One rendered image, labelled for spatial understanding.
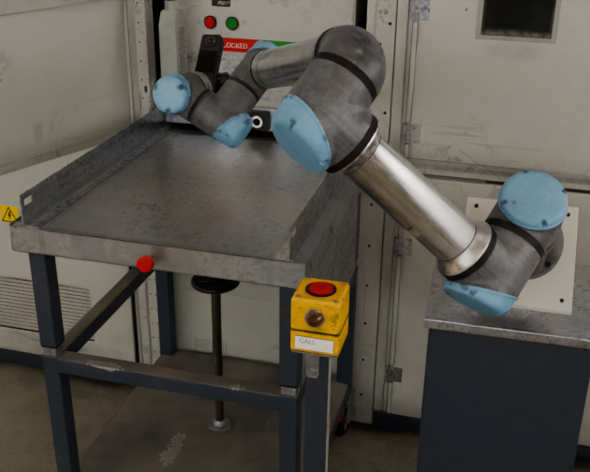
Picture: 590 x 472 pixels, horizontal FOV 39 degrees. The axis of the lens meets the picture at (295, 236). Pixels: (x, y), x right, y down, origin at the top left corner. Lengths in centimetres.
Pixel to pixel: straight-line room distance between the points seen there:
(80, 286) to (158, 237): 98
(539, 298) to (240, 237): 59
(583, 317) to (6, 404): 177
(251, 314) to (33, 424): 72
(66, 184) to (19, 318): 99
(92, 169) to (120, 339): 81
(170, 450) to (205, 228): 70
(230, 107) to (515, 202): 57
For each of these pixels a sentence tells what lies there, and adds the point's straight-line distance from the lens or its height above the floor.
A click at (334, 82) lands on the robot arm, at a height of 122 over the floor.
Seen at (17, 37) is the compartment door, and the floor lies 114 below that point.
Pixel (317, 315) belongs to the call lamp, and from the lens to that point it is 131.
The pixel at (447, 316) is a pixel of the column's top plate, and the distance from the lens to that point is 160.
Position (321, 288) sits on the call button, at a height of 91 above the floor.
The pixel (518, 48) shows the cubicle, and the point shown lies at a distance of 204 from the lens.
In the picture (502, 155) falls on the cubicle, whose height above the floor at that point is 87.
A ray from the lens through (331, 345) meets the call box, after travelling 133.
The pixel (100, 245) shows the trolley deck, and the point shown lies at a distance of 169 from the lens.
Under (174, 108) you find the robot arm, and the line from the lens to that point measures 164.
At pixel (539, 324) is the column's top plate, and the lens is 161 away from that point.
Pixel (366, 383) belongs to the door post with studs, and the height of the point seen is 14.
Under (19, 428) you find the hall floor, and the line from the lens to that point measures 263.
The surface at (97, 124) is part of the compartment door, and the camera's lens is 227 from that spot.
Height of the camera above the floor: 153
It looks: 24 degrees down
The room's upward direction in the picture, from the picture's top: 1 degrees clockwise
